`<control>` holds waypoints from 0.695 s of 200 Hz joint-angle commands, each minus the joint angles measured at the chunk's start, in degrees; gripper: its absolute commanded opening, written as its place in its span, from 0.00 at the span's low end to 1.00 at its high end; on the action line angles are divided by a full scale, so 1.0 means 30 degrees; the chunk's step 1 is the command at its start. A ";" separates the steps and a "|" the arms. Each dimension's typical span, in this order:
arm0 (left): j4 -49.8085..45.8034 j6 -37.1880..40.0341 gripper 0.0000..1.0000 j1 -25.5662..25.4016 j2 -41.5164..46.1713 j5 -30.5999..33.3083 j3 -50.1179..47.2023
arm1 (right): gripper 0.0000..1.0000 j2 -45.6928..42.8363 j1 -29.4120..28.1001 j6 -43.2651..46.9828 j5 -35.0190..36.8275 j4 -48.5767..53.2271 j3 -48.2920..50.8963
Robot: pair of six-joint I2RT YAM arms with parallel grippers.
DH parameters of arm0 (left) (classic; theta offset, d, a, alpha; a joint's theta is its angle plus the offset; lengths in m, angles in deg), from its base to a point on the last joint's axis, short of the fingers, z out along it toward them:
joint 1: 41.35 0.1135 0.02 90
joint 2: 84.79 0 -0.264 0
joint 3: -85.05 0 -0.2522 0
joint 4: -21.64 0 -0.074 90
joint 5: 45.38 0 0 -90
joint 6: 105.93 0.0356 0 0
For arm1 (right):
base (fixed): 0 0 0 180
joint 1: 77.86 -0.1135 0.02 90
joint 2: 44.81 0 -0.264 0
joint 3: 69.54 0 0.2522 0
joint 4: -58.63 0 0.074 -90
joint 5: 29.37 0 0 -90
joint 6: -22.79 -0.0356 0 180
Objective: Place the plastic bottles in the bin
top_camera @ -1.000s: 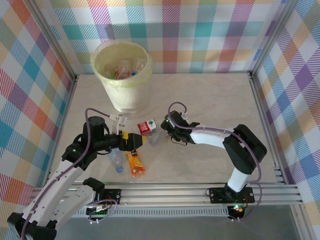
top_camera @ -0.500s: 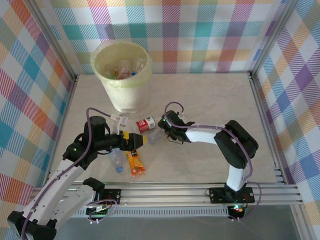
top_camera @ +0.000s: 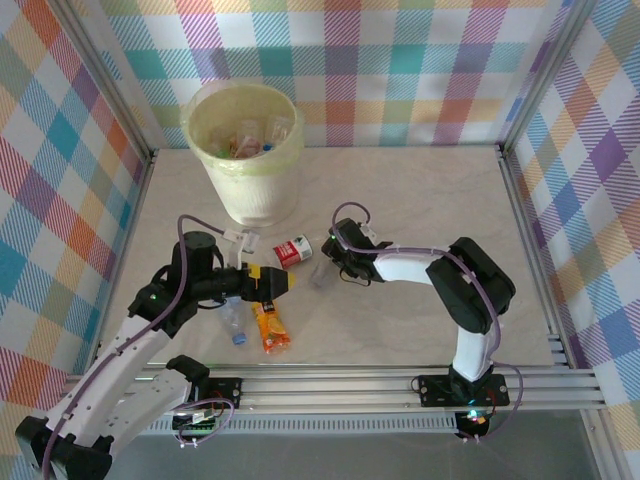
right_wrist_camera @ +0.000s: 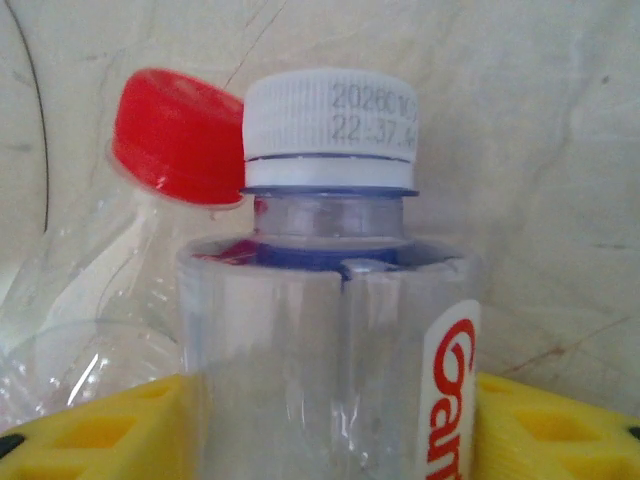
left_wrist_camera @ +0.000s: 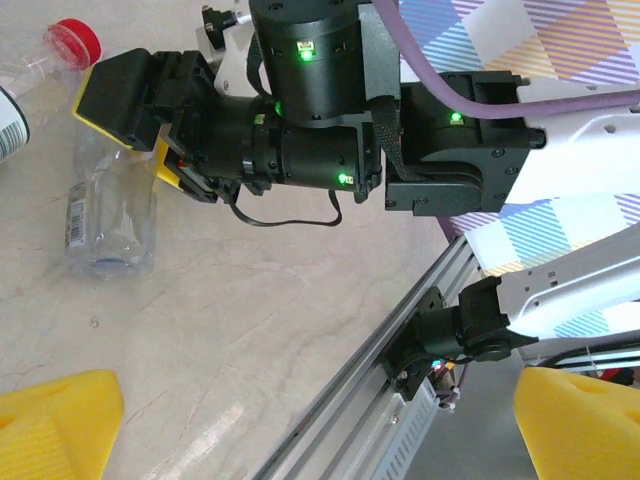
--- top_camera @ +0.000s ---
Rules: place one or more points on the tall clear bottle white cap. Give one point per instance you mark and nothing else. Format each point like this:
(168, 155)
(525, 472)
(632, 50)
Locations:
(320, 277)

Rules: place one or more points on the red green label water bottle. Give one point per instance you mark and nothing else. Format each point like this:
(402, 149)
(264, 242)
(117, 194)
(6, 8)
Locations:
(290, 254)

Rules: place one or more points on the orange juice bottle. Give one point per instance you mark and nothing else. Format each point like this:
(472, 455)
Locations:
(270, 327)

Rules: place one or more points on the water bottle blue cap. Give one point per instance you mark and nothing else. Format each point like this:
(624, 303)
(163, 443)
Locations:
(234, 320)

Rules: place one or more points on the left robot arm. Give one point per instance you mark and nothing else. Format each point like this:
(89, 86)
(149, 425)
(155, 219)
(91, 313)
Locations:
(132, 367)

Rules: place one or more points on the white plastic waste bin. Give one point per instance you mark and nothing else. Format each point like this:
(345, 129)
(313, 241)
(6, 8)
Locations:
(260, 200)

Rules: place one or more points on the yellow-green bin liner bag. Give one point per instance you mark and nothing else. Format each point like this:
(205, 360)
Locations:
(202, 120)

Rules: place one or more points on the black controller board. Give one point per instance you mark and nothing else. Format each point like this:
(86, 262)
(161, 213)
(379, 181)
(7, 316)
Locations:
(475, 422)
(200, 427)

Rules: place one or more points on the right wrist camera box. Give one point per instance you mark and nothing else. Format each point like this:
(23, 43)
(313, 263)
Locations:
(368, 231)

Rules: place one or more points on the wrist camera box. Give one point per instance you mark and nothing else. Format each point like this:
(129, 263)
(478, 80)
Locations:
(245, 242)
(368, 231)

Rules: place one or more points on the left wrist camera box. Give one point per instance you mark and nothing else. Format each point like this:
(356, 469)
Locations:
(245, 242)

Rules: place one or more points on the aluminium side rail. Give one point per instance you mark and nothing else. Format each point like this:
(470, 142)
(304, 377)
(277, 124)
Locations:
(514, 190)
(141, 190)

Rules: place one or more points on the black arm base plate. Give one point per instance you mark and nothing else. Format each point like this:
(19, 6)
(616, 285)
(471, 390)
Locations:
(230, 392)
(435, 390)

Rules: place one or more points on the aluminium front rail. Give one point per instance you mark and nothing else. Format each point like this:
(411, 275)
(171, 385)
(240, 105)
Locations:
(325, 390)

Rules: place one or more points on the aluminium frame post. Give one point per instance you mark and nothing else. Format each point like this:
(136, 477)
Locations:
(542, 75)
(112, 75)

